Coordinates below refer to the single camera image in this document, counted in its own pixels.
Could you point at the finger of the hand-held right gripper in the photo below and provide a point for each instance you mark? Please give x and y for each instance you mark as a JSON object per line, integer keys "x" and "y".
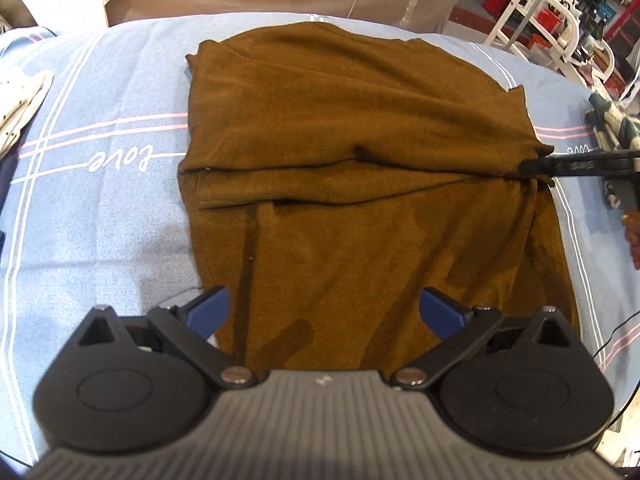
{"x": 575, "y": 166}

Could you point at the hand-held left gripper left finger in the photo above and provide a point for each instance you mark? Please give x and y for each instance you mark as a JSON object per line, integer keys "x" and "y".
{"x": 207, "y": 307}

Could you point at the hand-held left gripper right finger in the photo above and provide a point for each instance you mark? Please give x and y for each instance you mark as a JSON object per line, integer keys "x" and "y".
{"x": 440, "y": 310}

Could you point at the brown long-sleeved sweater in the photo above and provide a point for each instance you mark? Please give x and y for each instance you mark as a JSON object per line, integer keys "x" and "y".
{"x": 350, "y": 135}

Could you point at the person's right hand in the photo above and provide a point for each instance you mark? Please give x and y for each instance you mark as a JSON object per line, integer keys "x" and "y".
{"x": 634, "y": 240}

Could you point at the checkered folded blanket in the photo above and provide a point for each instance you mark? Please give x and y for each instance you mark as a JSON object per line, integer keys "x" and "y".
{"x": 607, "y": 120}

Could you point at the blue plaid bedsheet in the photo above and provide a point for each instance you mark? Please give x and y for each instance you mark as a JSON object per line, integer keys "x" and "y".
{"x": 100, "y": 210}

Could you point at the red cup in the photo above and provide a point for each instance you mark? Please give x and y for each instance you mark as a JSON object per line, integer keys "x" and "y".
{"x": 551, "y": 21}

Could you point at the white trolley cart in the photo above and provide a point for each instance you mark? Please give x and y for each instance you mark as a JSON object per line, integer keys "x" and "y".
{"x": 520, "y": 5}

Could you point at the white dotted folded garment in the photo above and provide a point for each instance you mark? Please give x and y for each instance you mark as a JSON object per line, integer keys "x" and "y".
{"x": 25, "y": 100}

